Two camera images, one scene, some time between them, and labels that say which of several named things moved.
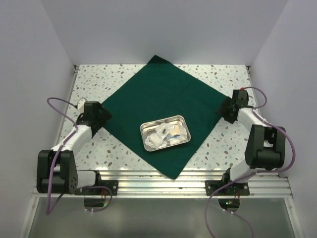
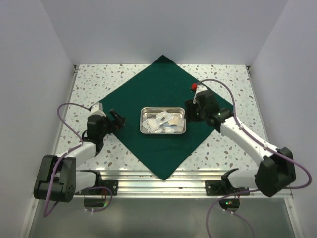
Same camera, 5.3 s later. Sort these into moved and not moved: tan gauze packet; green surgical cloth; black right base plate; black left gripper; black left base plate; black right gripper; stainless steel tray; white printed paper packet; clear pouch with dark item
Moved: white printed paper packet; green surgical cloth; stainless steel tray; clear pouch with dark item; black left gripper; tan gauze packet; black right gripper
Not moved: black left base plate; black right base plate
